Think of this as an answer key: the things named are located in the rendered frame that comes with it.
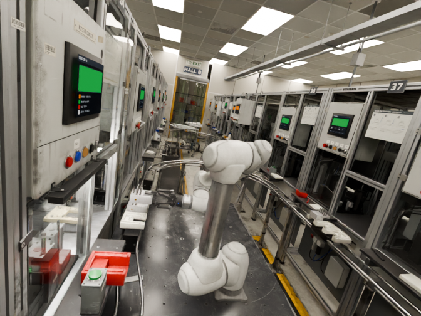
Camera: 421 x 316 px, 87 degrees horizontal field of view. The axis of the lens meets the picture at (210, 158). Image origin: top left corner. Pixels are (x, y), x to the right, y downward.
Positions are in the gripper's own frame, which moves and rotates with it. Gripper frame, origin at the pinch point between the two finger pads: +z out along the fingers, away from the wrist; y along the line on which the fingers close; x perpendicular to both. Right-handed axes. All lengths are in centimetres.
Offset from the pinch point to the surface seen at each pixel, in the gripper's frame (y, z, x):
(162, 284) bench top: -35.3, -15.0, 29.9
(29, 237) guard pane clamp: 24, 22, 80
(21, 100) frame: 55, 23, 82
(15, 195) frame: 36, 22, 84
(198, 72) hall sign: 182, -79, -806
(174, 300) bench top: -35, -21, 40
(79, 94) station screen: 57, 20, 64
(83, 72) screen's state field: 63, 20, 63
